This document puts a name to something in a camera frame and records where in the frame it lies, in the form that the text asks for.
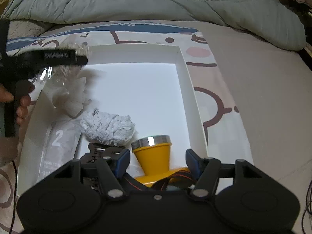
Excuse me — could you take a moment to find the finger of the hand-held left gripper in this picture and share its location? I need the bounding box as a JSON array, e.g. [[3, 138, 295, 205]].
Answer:
[[74, 55, 89, 66]]

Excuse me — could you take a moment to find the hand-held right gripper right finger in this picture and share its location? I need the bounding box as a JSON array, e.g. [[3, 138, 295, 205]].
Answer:
[[185, 149, 267, 201]]

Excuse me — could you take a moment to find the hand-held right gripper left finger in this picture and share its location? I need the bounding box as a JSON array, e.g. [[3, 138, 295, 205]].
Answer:
[[49, 149, 131, 201]]

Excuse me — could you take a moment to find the black hair clip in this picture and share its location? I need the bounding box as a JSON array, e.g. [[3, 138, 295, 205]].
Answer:
[[82, 142, 128, 192]]

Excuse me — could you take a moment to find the clear plastic bag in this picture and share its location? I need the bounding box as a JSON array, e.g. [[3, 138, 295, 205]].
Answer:
[[34, 43, 92, 117]]

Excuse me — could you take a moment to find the white tissue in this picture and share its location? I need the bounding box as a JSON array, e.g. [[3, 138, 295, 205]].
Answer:
[[80, 108, 136, 147]]

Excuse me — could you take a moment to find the white cardboard box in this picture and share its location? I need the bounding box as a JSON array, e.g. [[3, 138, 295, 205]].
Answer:
[[18, 44, 209, 195]]

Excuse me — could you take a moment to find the grey foil packet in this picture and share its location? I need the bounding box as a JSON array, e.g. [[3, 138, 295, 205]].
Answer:
[[38, 121, 81, 184]]

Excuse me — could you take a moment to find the person's left hand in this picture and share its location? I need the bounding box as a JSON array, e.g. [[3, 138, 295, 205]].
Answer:
[[0, 83, 33, 127]]

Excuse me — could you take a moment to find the beige quilted pillow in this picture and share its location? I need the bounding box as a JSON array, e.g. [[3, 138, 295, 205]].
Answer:
[[7, 19, 58, 42]]

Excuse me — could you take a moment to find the printed cartoon blanket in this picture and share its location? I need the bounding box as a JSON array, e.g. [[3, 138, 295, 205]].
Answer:
[[0, 21, 254, 234]]

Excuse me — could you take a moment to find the grey duvet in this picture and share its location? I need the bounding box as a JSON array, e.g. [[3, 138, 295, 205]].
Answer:
[[1, 0, 307, 51]]

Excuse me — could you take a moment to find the thin dark cable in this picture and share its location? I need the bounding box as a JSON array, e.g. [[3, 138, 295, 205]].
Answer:
[[9, 160, 19, 234]]

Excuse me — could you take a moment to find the black cable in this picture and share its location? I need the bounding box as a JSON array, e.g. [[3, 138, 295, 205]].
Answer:
[[301, 180, 312, 234]]

